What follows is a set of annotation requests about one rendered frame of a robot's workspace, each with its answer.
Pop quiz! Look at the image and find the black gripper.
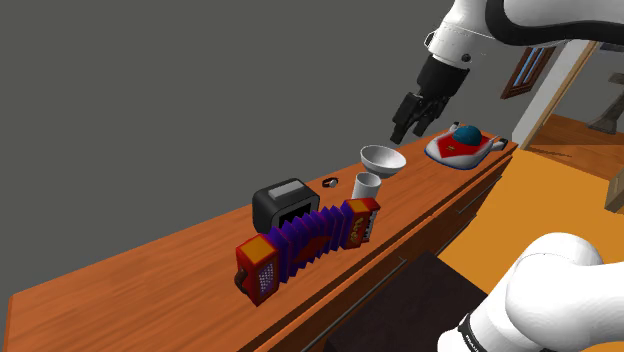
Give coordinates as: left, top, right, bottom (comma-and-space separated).
389, 53, 472, 146

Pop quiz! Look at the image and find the red white toy hovercraft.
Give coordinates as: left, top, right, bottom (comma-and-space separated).
423, 121, 509, 171

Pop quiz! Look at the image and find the white bowl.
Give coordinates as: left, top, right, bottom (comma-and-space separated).
359, 144, 408, 180

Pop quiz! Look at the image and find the white cup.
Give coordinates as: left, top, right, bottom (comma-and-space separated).
351, 171, 383, 201

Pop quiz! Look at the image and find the brown framed window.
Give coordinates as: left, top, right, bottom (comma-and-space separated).
500, 46, 557, 101

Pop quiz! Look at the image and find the black toaster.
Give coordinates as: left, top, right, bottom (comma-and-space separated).
251, 177, 321, 235

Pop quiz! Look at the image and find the dark robot stand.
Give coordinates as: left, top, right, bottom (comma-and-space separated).
323, 250, 489, 352

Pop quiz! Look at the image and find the grey furniture piece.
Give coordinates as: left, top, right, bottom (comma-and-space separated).
587, 71, 624, 136

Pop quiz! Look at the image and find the light wooden furniture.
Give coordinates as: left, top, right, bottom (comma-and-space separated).
603, 167, 624, 216

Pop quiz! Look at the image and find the wooden chest of drawers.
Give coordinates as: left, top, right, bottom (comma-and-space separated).
2, 127, 519, 352

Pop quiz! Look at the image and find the white wooden door frame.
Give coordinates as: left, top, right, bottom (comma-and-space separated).
511, 40, 601, 150

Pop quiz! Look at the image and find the red purple toy accordion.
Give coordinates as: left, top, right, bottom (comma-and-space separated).
233, 196, 382, 308

